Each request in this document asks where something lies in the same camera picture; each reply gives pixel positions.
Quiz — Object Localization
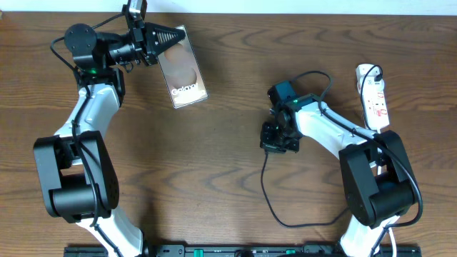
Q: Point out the black USB charging cable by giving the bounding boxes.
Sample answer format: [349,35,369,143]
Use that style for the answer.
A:
[260,64,384,228]

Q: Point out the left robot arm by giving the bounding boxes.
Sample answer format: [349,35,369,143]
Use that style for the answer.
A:
[33,15,186,256]

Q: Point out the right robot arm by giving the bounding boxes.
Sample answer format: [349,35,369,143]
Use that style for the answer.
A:
[260,81,423,256]

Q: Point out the white power strip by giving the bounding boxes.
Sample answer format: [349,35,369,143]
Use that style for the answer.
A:
[356,64,390,131]

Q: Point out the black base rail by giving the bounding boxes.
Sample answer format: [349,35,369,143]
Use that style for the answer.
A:
[63,243,422,257]

